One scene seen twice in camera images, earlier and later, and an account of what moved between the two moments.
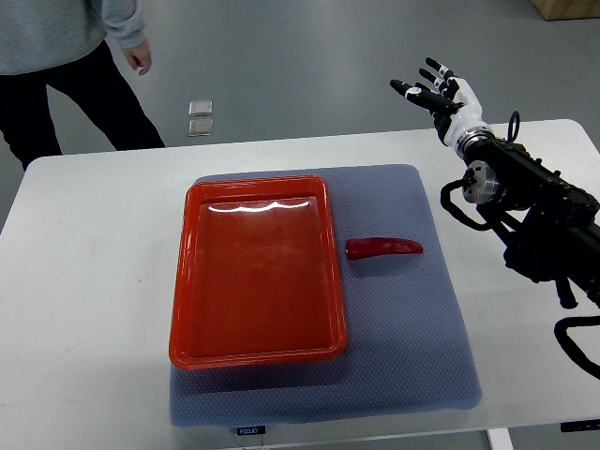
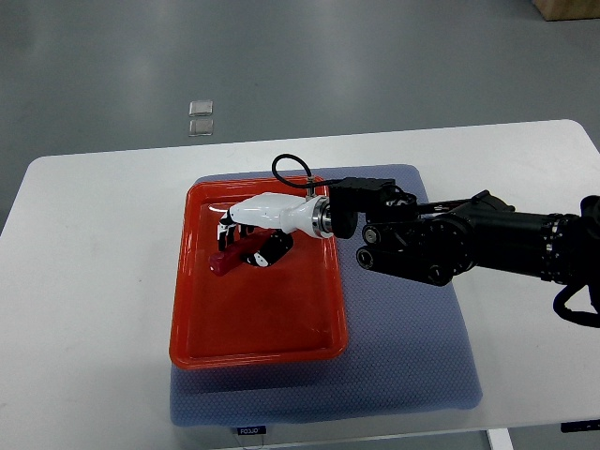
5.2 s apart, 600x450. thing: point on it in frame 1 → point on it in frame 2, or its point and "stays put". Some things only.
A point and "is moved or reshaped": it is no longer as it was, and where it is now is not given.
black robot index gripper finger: [441, 84] → [223, 231]
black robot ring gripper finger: [426, 89] → [247, 230]
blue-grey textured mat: [408, 348] stays put
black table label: [251, 430] stays put
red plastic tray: [256, 278] stays put
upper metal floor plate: [200, 108] stays put
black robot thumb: [429, 98] → [277, 246]
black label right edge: [579, 426] stays put
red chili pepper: [365, 247] is moved or reshaped
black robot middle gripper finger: [442, 69] → [230, 235]
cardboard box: [567, 9] stays put
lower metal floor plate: [200, 127] stays put
